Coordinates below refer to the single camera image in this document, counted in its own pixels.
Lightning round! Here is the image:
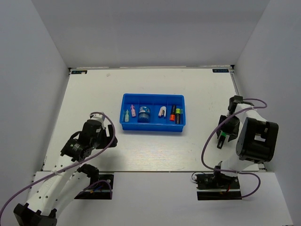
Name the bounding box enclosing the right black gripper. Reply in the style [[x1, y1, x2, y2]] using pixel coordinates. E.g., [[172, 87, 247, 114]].
[[216, 113, 241, 142]]

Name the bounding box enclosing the green cap highlighter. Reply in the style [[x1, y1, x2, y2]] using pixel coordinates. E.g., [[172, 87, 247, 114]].
[[217, 132, 227, 149]]

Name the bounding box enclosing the green correction tape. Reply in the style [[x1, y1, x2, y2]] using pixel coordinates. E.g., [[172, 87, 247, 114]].
[[124, 110, 130, 122]]

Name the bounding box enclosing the pink correction tape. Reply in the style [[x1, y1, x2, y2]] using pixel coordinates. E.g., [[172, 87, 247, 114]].
[[130, 105, 136, 118]]

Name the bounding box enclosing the yellow cap highlighter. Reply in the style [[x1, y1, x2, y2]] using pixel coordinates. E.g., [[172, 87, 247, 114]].
[[175, 108, 182, 124]]

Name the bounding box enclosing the orange cap highlighter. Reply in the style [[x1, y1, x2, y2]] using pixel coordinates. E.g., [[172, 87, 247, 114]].
[[169, 105, 176, 121]]

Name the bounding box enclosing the pink white stapler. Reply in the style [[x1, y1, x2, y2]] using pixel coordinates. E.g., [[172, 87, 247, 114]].
[[158, 106, 166, 118]]

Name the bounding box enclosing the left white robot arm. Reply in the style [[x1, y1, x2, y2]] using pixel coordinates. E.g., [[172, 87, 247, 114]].
[[14, 112, 118, 226]]

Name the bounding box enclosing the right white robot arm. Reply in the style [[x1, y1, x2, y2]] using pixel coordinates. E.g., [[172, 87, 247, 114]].
[[212, 96, 279, 188]]

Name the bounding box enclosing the blue plastic divided tray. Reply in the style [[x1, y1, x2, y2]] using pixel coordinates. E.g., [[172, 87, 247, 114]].
[[119, 93, 186, 132]]

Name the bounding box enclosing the right blue corner label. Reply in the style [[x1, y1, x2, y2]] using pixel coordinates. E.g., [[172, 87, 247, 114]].
[[212, 69, 229, 73]]

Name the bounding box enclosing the blue corner label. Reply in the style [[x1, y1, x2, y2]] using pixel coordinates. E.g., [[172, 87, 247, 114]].
[[212, 69, 229, 73], [71, 70, 87, 74]]

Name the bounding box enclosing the left blue corner label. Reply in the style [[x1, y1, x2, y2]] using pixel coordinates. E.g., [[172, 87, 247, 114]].
[[71, 70, 87, 74]]

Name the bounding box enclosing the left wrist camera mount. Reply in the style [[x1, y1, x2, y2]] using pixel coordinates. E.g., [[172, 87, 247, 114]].
[[89, 112, 105, 123]]

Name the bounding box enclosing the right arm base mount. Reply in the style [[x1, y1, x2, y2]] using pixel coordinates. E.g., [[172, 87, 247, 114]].
[[191, 172, 242, 201]]

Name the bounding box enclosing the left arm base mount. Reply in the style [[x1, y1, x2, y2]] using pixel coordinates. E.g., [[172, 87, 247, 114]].
[[75, 174, 114, 200]]

